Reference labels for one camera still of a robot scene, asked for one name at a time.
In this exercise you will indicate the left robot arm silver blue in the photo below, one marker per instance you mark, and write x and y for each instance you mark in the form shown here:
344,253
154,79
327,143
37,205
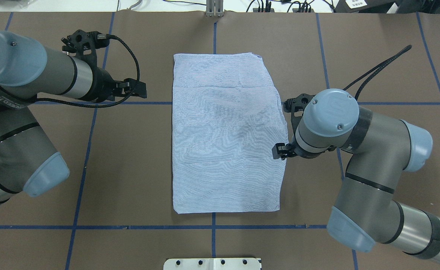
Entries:
31,72

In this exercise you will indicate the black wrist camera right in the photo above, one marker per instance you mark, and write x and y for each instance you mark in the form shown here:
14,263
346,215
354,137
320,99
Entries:
296,107

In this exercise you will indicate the light blue striped shirt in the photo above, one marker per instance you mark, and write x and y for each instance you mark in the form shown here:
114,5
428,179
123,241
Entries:
226,118

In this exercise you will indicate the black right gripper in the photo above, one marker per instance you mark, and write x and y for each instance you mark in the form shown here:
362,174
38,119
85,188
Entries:
281,150

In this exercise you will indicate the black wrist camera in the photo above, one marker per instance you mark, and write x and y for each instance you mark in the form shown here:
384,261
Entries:
84,45
296,107

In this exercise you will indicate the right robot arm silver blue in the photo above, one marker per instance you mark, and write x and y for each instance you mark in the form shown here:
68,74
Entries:
382,148

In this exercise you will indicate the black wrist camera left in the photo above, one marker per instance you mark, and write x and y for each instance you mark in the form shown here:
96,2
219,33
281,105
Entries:
84,45

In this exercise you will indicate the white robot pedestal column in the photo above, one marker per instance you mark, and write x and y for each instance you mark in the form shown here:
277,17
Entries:
241,263

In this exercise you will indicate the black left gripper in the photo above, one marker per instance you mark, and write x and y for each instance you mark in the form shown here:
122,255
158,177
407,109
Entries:
102,85

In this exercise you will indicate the aluminium frame post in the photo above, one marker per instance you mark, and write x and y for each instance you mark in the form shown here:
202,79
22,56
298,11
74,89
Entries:
214,8

